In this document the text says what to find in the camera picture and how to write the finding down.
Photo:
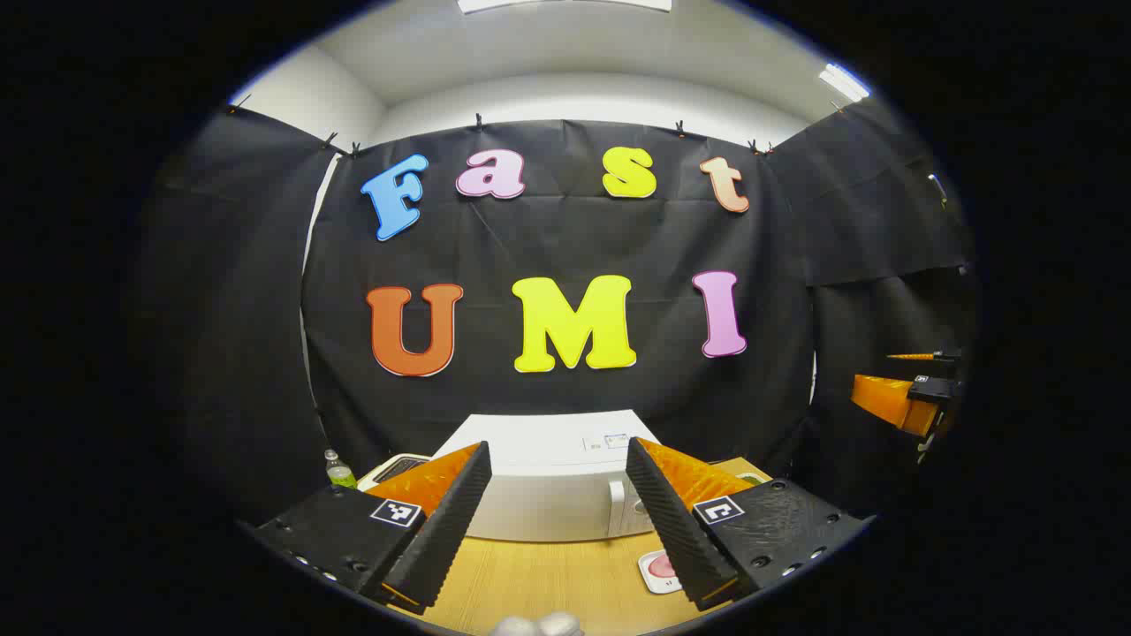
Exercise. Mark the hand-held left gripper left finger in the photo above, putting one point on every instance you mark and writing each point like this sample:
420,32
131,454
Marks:
451,530

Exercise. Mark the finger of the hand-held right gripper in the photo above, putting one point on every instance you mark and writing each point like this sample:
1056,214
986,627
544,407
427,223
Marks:
892,397
937,355

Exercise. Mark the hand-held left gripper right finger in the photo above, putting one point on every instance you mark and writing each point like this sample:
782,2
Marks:
671,530

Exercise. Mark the pink ham slice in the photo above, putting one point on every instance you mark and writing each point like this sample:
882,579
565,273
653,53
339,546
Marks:
663,567

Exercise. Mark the white square plate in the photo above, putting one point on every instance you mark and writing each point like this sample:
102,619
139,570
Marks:
652,580

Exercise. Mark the white microwave oven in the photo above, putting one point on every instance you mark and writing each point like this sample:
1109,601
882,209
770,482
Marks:
548,495

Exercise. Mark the white toaster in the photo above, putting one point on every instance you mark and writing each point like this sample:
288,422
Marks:
398,465

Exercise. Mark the green label drink bottle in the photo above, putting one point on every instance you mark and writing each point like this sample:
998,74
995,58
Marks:
341,477

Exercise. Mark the ceiling light panel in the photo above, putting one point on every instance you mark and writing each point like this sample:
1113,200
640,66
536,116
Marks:
844,81

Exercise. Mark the black backdrop cloth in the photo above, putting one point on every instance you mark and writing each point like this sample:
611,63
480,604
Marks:
565,238

